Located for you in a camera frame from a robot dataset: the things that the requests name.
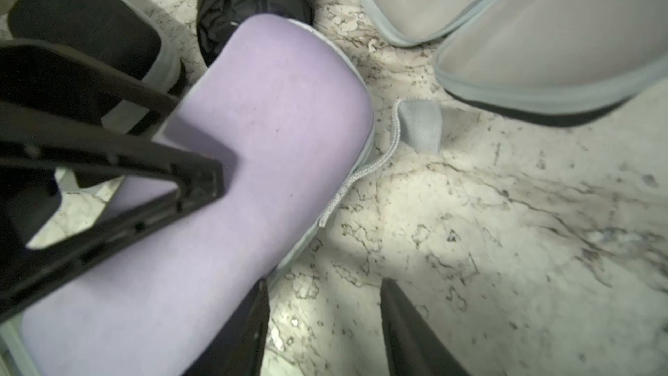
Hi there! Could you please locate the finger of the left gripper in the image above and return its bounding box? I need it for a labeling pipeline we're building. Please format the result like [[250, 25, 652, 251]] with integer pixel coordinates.
[[1, 40, 224, 320]]

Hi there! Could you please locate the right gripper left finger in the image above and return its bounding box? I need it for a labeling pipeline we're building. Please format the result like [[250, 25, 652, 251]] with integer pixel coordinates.
[[184, 280, 271, 376]]

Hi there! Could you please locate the grey zippered case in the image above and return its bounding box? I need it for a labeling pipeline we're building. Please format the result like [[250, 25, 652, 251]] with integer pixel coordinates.
[[7, 0, 184, 189]]

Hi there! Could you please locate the grey open case back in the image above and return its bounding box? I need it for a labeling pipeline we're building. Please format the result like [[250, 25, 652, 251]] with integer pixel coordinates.
[[360, 0, 667, 125]]

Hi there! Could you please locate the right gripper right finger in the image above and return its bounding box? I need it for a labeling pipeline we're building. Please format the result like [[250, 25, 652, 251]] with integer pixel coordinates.
[[380, 279, 469, 376]]

